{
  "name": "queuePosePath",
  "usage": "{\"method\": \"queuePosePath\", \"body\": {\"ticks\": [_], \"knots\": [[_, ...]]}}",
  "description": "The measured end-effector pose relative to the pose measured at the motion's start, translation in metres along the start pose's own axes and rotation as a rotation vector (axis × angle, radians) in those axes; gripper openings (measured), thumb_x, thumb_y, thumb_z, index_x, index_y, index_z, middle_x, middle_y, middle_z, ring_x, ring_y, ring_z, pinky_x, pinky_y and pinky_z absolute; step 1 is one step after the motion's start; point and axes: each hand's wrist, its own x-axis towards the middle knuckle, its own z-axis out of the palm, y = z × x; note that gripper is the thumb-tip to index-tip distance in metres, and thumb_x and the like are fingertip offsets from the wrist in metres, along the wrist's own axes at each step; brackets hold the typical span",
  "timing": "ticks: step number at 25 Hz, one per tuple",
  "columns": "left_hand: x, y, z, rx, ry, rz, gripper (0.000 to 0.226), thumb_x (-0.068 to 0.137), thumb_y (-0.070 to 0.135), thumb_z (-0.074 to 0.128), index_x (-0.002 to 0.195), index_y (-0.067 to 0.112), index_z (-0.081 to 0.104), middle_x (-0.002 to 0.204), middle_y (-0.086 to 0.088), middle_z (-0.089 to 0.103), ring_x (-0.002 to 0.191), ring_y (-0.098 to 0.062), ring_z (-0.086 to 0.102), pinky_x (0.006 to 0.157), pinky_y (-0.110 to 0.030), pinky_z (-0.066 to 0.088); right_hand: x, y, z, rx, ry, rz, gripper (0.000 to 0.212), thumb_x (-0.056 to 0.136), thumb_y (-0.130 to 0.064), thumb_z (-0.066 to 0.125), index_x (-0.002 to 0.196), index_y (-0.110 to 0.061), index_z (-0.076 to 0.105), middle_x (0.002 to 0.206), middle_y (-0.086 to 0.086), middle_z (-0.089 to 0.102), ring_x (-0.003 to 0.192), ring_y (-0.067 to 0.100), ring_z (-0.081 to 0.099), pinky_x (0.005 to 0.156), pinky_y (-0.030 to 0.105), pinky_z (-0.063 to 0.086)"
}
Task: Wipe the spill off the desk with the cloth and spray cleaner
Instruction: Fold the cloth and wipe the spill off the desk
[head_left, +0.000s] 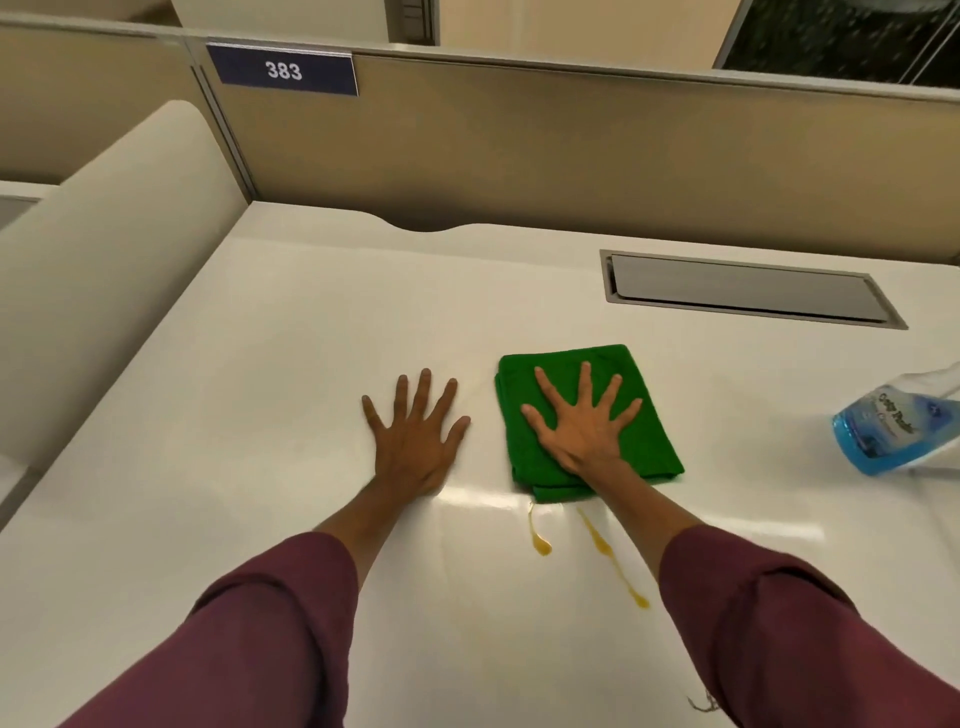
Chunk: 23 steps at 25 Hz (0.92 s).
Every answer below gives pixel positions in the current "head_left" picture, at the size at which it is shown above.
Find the person's right hand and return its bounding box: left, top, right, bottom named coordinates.
left=520, top=362, right=645, bottom=482

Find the person's left hand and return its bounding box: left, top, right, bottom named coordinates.
left=361, top=368, right=473, bottom=498

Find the green microfibre cloth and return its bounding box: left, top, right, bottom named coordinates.
left=494, top=344, right=686, bottom=504

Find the person's left forearm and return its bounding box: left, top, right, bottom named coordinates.
left=60, top=476, right=444, bottom=728

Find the person's right forearm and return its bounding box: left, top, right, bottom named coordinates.
left=591, top=459, right=960, bottom=728

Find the short yellow liquid spill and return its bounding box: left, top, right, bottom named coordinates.
left=527, top=502, right=554, bottom=558

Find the long yellow liquid spill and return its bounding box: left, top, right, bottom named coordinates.
left=576, top=507, right=651, bottom=610

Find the beige desk partition panel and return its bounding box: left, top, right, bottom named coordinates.
left=183, top=30, right=960, bottom=265

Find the blue liquid spray bottle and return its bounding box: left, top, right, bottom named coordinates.
left=831, top=362, right=960, bottom=477

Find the white curved desk divider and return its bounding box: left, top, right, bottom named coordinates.
left=0, top=99, right=250, bottom=474

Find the dark blue number sign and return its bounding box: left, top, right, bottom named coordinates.
left=205, top=42, right=360, bottom=98

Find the dark glass window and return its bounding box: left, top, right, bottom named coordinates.
left=712, top=0, right=960, bottom=90

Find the beige side partition panel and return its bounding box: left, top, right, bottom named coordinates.
left=0, top=11, right=252, bottom=204

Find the grey desk cable hatch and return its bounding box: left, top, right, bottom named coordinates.
left=599, top=249, right=909, bottom=331

